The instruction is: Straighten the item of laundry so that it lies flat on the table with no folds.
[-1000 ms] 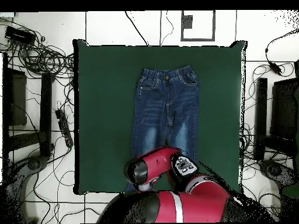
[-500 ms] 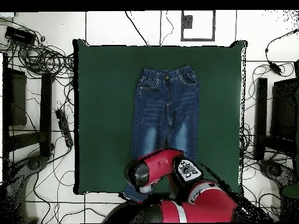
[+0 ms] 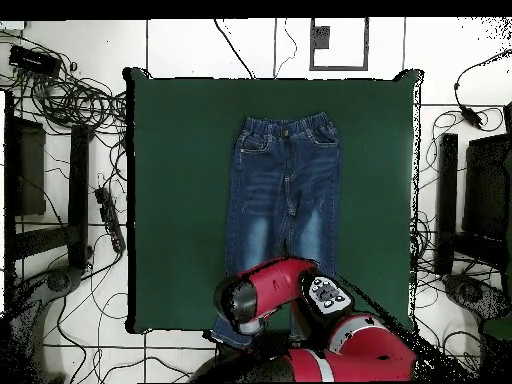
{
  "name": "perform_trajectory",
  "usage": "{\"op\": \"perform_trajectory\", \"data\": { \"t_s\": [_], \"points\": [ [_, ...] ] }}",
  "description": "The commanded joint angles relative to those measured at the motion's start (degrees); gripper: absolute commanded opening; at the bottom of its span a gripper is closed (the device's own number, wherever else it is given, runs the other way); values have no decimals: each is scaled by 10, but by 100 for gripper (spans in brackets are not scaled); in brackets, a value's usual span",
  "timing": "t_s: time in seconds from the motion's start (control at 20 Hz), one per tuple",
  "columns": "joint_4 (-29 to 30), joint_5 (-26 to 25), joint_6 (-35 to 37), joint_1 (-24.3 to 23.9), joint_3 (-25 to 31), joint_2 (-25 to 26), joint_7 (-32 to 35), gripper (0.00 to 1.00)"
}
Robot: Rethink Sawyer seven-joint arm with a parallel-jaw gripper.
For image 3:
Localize blue denim jeans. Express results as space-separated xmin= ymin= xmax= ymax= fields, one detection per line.
xmin=210 ymin=111 xmax=344 ymax=349

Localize dark green tablecloth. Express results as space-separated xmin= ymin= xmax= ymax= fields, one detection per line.
xmin=121 ymin=67 xmax=425 ymax=335

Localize black power strip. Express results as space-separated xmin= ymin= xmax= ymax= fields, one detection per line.
xmin=94 ymin=186 xmax=127 ymax=254

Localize black metal stand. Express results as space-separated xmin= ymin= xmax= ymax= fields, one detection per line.
xmin=3 ymin=90 xmax=95 ymax=277
xmin=435 ymin=133 xmax=512 ymax=277

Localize small dark square box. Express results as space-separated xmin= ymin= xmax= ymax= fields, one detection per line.
xmin=313 ymin=25 xmax=332 ymax=50

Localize grey stand base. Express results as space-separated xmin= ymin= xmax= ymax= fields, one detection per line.
xmin=7 ymin=265 xmax=87 ymax=383
xmin=441 ymin=273 xmax=510 ymax=322

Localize black electronics box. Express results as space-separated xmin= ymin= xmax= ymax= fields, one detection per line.
xmin=8 ymin=44 xmax=63 ymax=78

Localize grey square frame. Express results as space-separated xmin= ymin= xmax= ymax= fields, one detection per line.
xmin=308 ymin=17 xmax=370 ymax=72

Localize tangled black cables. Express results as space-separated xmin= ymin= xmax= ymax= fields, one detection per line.
xmin=0 ymin=29 xmax=129 ymax=139

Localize black cable with adapter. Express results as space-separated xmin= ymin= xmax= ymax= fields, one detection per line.
xmin=453 ymin=49 xmax=512 ymax=130

